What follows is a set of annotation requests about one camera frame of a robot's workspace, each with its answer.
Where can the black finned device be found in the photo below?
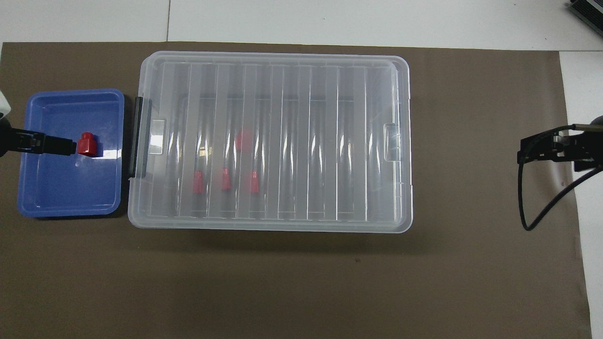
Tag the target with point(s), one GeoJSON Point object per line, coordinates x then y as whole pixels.
{"type": "Point", "coordinates": [589, 12]}

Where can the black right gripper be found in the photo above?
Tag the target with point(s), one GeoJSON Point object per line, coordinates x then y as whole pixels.
{"type": "Point", "coordinates": [589, 150]}

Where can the clear plastic storage box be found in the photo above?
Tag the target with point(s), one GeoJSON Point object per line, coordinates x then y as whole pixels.
{"type": "Point", "coordinates": [306, 155]}

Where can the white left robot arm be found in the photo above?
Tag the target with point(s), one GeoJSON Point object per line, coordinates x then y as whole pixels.
{"type": "Point", "coordinates": [4, 106]}

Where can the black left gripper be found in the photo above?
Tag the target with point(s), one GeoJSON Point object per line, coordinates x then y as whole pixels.
{"type": "Point", "coordinates": [9, 139]}

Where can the blue plastic tray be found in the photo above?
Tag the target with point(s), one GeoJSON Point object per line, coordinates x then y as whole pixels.
{"type": "Point", "coordinates": [70, 188]}

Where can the brown table mat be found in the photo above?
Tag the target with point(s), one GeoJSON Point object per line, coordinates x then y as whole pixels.
{"type": "Point", "coordinates": [282, 282]}

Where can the red block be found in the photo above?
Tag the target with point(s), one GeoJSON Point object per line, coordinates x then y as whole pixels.
{"type": "Point", "coordinates": [254, 182]}
{"type": "Point", "coordinates": [243, 140]}
{"type": "Point", "coordinates": [225, 179]}
{"type": "Point", "coordinates": [198, 182]}
{"type": "Point", "coordinates": [87, 144]}

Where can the clear plastic box lid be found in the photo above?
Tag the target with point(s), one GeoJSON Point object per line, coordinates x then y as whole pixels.
{"type": "Point", "coordinates": [358, 61]}

